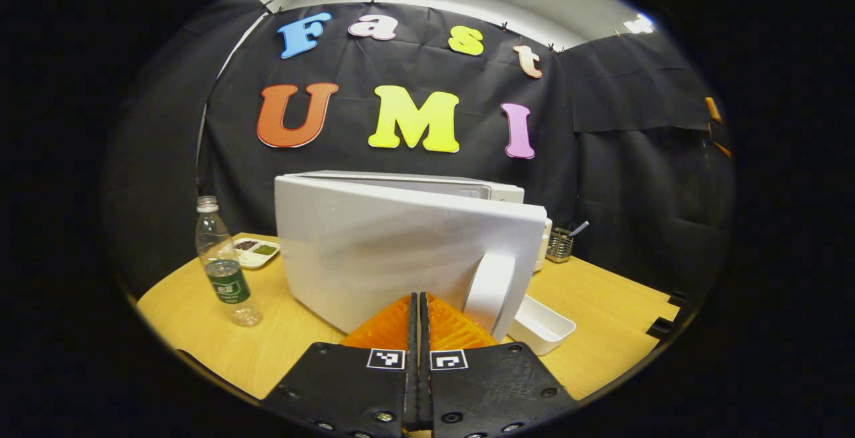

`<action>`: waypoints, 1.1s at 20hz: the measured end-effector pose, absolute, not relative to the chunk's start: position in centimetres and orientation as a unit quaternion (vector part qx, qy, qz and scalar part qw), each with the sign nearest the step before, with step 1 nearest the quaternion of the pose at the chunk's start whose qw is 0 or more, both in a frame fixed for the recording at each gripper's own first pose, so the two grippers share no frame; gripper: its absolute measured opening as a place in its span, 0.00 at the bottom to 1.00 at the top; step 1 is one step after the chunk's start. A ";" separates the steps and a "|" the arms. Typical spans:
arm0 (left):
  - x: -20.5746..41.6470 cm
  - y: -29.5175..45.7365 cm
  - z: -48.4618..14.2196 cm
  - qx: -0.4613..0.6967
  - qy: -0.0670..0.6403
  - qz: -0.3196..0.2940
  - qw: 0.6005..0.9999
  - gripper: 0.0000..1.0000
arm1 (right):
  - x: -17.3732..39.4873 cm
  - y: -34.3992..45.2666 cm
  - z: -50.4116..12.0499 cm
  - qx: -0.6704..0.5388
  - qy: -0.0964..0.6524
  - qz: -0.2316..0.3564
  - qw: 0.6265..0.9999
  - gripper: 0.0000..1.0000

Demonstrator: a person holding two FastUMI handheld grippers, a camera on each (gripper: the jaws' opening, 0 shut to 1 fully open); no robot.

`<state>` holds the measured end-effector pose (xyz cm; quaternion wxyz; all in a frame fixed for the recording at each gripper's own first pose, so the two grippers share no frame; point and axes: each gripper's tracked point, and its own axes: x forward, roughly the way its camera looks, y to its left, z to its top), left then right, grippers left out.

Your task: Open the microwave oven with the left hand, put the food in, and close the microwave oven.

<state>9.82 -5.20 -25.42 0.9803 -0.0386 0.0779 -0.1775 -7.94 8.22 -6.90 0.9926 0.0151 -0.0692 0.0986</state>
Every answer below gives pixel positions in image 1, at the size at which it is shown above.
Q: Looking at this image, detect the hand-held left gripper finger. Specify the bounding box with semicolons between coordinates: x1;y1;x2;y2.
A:
419;291;580;438
259;292;419;438

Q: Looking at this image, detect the white microwave oven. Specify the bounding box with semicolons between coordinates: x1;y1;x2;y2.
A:
274;170;548;342

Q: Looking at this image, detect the white rectangular tray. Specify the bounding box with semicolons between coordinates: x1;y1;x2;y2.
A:
511;293;577;357

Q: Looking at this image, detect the black backdrop cloth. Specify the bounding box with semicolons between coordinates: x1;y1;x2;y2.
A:
100;0;735;305

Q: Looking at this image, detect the cream toaster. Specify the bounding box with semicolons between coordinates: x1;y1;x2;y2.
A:
533;218;554;273

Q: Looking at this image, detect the white divided snack dish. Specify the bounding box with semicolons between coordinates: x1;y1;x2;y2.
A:
232;238;281;270

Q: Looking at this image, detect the clear plastic water bottle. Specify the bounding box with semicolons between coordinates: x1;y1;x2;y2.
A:
195;196;263;327

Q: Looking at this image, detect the wire utensil holder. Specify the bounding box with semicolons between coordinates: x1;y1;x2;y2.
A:
546;227;575;264

